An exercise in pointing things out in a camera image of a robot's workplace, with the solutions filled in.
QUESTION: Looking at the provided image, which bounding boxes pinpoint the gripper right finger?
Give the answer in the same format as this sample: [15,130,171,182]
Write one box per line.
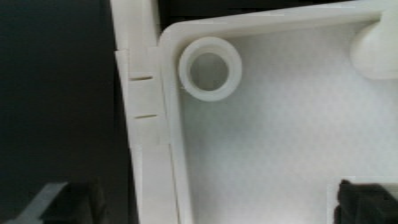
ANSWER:
[336,180,398,224]

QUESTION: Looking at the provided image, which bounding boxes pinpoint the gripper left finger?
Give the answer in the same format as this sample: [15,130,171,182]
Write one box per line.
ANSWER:
[8,182,107,224]

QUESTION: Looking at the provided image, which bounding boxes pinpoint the white desk tabletop tray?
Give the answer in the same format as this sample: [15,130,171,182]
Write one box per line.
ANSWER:
[161,0,398,224]

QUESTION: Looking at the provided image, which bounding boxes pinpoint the white desk leg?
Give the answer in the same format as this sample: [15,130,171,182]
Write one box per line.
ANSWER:
[351,23,398,80]

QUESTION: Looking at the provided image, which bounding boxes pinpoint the white fixture wall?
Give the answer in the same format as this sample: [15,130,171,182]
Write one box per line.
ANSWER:
[111,0,180,224]

